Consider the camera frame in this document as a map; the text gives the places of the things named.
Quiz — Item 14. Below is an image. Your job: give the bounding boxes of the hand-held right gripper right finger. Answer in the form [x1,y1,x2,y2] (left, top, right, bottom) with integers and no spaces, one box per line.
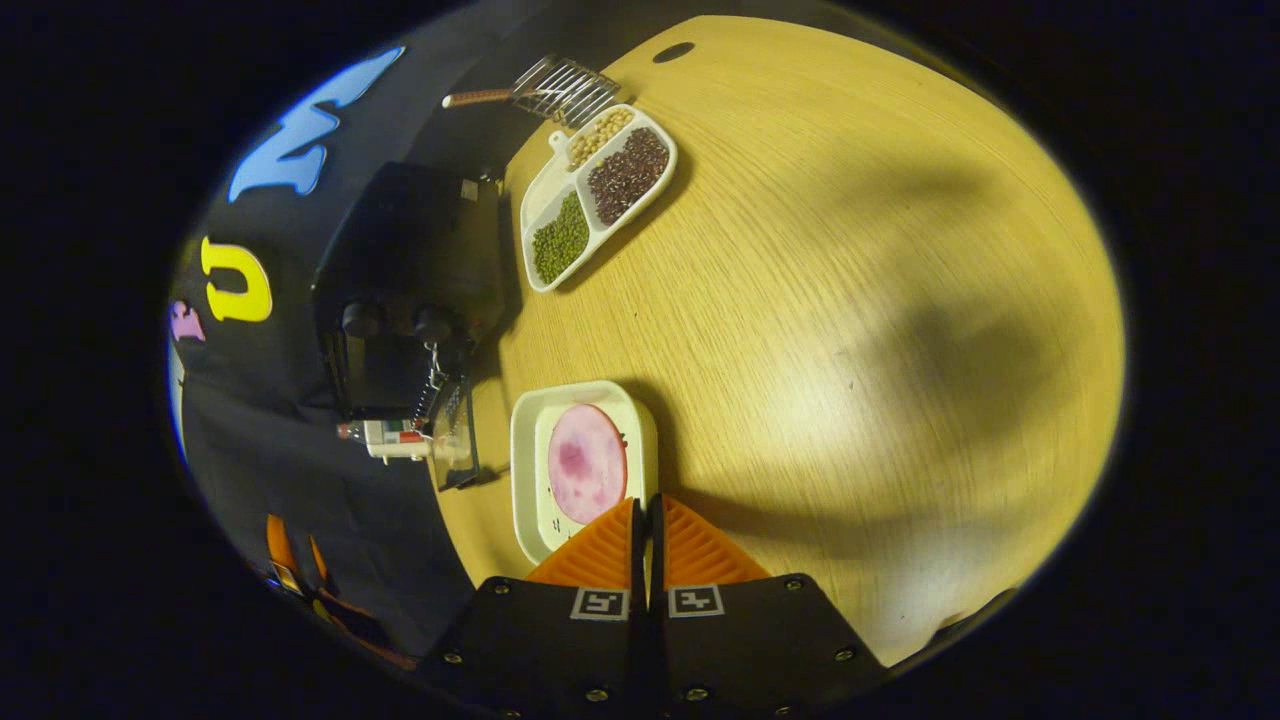
[648,494,891,720]

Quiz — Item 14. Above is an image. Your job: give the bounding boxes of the black electric oven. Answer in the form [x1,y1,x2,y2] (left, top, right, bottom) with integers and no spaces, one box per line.
[312,162,507,491]

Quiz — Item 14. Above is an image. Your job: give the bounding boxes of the pile of soybeans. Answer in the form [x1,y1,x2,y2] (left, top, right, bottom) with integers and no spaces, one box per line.
[567,108,636,169]

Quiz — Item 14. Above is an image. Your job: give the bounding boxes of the pile of red beans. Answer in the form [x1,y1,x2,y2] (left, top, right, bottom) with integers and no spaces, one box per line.
[588,127,671,226]

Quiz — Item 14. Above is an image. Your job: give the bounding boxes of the pile of green mung beans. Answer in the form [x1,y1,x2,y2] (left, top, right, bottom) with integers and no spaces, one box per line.
[532,192,591,284]

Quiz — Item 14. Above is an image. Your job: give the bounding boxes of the white divided dish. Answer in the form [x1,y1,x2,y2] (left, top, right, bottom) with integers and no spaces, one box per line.
[520,104,679,294]

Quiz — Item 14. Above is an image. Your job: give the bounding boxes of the white toaster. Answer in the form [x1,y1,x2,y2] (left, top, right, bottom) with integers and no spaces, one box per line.
[368,436,473,467]

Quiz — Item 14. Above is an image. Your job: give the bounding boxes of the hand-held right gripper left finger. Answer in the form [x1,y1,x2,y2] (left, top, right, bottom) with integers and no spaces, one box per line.
[415,496,647,720]

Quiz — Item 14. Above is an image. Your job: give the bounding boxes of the metal wire basket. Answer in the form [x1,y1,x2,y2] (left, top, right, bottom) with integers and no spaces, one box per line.
[443,55,622,128]

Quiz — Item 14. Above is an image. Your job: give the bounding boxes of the white square plate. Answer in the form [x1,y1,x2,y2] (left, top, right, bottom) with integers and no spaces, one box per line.
[510,380,659,566]

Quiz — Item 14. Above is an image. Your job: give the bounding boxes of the pink ham slice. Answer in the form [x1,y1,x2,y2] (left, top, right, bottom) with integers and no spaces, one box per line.
[548,403,629,526]

